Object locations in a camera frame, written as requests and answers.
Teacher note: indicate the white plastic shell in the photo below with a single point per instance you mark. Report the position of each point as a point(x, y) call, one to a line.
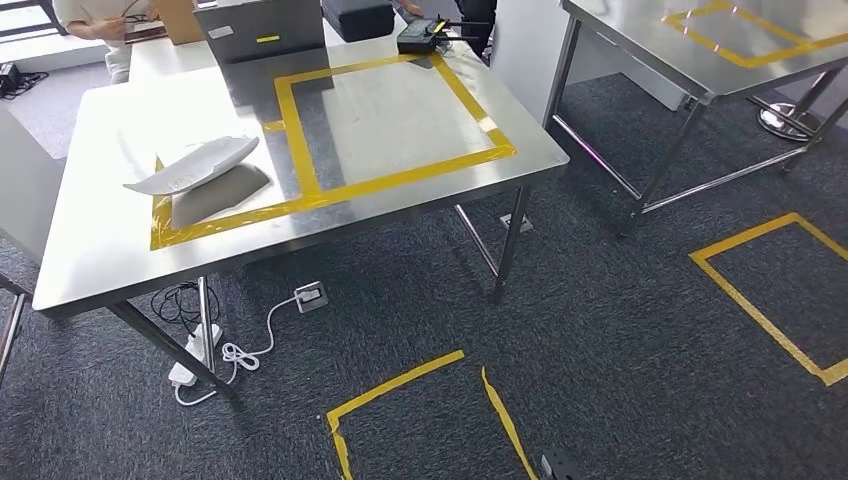
point(192, 166)

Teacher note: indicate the grey floor socket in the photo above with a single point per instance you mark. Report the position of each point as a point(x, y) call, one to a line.
point(517, 223)
point(311, 297)

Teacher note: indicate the stainless steel table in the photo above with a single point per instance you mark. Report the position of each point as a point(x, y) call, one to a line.
point(397, 106)
point(629, 40)

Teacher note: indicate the long yellow floor tape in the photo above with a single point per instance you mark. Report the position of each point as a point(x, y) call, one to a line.
point(397, 384)

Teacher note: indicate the short yellow floor tape strip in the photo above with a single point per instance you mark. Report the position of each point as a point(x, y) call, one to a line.
point(507, 417)

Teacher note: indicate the black remote controller with antennas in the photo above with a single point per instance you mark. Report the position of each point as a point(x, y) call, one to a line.
point(417, 36)

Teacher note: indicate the white partition panel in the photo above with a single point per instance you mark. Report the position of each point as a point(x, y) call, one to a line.
point(523, 60)

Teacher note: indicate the person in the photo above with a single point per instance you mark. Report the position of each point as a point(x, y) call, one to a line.
point(411, 8)
point(73, 10)
point(477, 26)

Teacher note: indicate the black hard case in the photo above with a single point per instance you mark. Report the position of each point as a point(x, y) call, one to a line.
point(358, 20)

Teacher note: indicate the white power strip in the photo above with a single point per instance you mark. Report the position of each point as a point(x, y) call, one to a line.
point(192, 354)

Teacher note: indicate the grey laptop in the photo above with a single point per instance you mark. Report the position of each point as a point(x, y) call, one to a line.
point(265, 26)

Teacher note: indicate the white desk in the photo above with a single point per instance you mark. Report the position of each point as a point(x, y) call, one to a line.
point(26, 185)
point(166, 56)

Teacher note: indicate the yellow floor tape square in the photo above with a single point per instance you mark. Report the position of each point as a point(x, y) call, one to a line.
point(742, 236)

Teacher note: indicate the brown cardboard box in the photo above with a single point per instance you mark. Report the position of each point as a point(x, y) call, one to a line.
point(179, 20)

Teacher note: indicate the dark smartphone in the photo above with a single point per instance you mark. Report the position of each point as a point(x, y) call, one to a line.
point(149, 34)

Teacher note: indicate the black power adapters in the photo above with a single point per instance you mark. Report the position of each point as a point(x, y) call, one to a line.
point(10, 76)

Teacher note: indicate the large yellow tape frame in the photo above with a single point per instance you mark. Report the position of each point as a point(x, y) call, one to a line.
point(468, 99)

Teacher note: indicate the small yellow tape frame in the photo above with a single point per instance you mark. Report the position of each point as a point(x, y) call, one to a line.
point(232, 220)

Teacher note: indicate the chrome leg frame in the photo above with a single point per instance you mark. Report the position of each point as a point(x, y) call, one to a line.
point(12, 331)

